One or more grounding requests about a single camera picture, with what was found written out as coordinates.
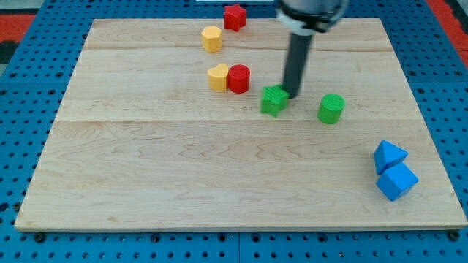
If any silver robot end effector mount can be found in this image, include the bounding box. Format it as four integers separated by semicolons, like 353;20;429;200
276;0;349;35

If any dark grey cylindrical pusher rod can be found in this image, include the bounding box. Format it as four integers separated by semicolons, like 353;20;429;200
282;33;313;99

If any green star block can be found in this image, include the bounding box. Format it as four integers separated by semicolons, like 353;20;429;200
260;85;290;117

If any red star block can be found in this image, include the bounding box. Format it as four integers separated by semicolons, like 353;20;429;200
224;4;247;32

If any yellow heart block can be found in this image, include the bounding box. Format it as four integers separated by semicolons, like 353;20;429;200
207;63;229;91

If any red cylinder block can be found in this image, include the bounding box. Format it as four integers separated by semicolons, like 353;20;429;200
227;64;250;94

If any green cylinder block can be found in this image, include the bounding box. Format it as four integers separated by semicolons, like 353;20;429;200
317;94;346;124

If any yellow hexagon block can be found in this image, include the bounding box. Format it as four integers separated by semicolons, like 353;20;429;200
201;26;223;53

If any blue triangle block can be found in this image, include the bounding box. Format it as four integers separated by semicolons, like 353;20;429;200
373;140;409;175

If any wooden board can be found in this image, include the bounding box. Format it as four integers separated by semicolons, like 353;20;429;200
15;18;467;233

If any blue cube block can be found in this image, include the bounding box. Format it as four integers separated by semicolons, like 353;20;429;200
376;162;419;202

